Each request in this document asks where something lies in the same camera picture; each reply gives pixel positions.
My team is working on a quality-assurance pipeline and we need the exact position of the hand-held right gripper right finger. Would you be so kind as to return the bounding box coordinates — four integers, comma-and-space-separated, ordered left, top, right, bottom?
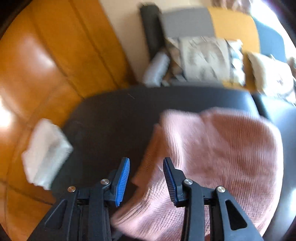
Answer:
163, 157, 264, 241

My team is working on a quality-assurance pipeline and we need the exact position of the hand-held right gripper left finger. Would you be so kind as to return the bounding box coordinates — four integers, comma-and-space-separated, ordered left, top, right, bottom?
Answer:
28, 157, 130, 241

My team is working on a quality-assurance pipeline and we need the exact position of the pink knitted sweater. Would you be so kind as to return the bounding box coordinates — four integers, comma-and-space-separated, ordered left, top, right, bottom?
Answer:
111, 108, 284, 241

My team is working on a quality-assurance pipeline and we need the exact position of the folded white towel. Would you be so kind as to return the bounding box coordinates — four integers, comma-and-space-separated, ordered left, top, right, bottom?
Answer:
22, 119, 74, 190

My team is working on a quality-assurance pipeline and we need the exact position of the tiger print pillow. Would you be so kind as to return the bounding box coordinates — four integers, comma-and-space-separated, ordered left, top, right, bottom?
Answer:
165, 36, 246, 85

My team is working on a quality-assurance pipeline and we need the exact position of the deer print pillow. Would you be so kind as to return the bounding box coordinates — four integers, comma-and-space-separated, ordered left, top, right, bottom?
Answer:
246, 52, 296, 98

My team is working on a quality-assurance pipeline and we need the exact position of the grey yellow blue headboard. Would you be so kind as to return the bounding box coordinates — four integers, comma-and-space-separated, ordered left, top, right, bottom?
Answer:
159, 6, 285, 63

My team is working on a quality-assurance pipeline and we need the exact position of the patterned window curtain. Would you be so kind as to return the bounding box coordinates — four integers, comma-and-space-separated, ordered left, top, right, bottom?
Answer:
213, 0, 253, 12

